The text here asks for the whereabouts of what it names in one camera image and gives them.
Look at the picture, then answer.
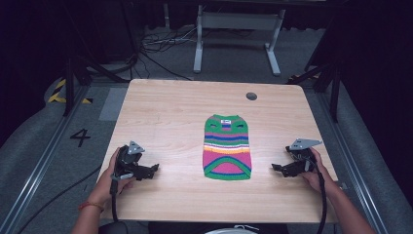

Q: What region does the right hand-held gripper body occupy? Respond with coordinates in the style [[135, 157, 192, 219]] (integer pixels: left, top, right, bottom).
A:
[[284, 137, 323, 177]]

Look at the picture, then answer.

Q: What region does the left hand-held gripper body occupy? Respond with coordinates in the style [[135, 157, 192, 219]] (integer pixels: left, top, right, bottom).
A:
[[111, 139, 154, 181]]

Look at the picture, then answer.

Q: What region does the striped knitted pet sweater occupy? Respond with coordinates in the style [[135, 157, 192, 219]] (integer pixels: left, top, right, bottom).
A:
[[202, 113, 253, 181]]

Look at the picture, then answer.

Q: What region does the person's right hand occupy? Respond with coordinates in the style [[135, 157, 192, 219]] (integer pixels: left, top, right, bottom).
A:
[[299, 146, 336, 193]]

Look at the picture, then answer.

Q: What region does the person's left hand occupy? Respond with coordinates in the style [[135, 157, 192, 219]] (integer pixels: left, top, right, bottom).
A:
[[95, 146, 136, 200]]

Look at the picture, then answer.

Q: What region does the black round seat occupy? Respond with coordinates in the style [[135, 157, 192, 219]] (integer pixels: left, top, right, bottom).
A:
[[97, 220, 130, 234]]

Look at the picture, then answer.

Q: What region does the black metal stand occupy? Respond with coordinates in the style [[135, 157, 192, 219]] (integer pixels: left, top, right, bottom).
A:
[[62, 54, 131, 118], [286, 59, 343, 124]]

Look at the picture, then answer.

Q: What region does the white round object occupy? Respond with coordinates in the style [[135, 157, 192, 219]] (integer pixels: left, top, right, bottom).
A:
[[212, 224, 261, 234]]

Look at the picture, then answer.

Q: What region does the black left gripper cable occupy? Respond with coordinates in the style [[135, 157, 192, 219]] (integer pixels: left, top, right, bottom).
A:
[[109, 178, 121, 224]]

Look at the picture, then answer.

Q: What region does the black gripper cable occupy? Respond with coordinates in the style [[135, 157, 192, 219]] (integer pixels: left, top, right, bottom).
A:
[[315, 170, 328, 234], [109, 178, 121, 224]]

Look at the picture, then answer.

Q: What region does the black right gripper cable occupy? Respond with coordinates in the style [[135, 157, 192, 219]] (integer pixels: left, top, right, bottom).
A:
[[315, 170, 328, 234]]

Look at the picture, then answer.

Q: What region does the metal floor rail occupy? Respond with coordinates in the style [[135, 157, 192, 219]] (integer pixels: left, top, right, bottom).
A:
[[0, 85, 93, 234], [315, 87, 392, 234]]

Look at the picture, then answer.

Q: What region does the red string bracelet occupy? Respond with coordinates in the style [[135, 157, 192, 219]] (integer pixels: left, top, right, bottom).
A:
[[78, 201, 105, 214]]

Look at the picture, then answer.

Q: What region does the thin black floor cable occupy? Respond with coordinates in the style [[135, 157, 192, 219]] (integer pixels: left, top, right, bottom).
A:
[[16, 165, 103, 234]]

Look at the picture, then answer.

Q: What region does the bundle of floor cables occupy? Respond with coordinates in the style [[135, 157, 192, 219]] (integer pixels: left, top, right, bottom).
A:
[[138, 26, 200, 82]]

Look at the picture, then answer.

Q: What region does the grey metal desk frame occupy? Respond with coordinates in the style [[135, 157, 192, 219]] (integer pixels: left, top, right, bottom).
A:
[[193, 4, 287, 78]]

